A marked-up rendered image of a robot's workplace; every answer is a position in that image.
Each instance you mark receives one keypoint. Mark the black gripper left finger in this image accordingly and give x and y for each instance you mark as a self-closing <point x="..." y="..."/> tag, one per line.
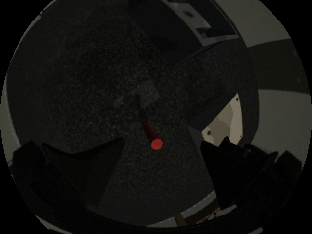
<point x="88" y="171"/>

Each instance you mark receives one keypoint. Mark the dark red peg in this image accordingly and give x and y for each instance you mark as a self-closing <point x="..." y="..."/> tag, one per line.
<point x="154" y="140"/>

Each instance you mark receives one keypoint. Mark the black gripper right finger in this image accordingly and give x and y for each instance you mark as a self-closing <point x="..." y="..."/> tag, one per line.
<point x="232" y="174"/>

